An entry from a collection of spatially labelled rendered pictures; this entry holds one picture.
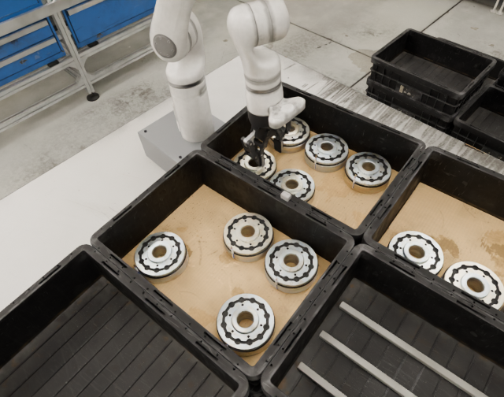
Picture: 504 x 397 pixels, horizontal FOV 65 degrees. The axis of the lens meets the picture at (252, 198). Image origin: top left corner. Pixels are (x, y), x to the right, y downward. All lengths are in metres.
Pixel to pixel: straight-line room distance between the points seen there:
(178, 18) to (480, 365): 0.84
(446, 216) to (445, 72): 1.12
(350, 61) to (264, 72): 2.13
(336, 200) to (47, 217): 0.76
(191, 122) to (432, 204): 0.61
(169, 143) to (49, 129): 1.64
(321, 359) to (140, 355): 0.32
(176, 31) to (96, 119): 1.78
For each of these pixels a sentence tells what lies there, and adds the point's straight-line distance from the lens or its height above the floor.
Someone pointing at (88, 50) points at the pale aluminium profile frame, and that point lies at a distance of 2.65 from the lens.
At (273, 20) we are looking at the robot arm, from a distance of 0.70.
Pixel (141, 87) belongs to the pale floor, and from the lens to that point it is 2.76.
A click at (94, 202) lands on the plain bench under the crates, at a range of 1.16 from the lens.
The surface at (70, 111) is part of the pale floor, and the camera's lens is 2.75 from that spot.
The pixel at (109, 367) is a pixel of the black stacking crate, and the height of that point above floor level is 0.83.
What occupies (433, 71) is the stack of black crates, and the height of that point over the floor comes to 0.49.
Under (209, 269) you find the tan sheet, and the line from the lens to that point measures 0.81.
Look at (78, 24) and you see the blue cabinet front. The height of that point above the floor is 0.45.
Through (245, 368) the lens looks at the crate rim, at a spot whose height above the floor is 0.93.
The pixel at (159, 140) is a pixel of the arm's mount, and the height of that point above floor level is 0.80.
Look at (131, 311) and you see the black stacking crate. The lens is 0.81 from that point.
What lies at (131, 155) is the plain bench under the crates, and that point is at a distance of 1.25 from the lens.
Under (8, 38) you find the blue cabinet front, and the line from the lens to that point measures 2.47.
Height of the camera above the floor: 1.53
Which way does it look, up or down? 52 degrees down
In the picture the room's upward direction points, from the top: 5 degrees counter-clockwise
